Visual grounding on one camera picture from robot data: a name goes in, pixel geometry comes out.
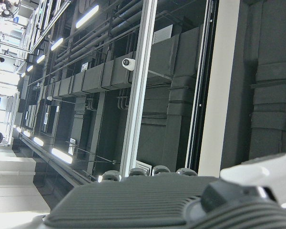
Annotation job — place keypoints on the ceiling strip light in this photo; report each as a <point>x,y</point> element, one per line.
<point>40,59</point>
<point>87,16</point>
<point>38,141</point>
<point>29,68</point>
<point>62,155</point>
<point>57,44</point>

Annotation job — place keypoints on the white vent grille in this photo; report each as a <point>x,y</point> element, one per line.
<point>163,34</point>

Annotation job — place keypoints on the grey rectangular air duct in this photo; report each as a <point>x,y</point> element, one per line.
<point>93,78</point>

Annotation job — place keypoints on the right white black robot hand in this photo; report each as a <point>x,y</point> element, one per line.
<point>133,205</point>

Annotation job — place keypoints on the white security camera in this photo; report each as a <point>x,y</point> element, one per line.
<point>128,64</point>

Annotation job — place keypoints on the white structural beam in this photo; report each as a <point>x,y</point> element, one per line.
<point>217,95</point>

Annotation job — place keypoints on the aluminium frame post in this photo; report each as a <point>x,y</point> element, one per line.
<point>139,83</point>

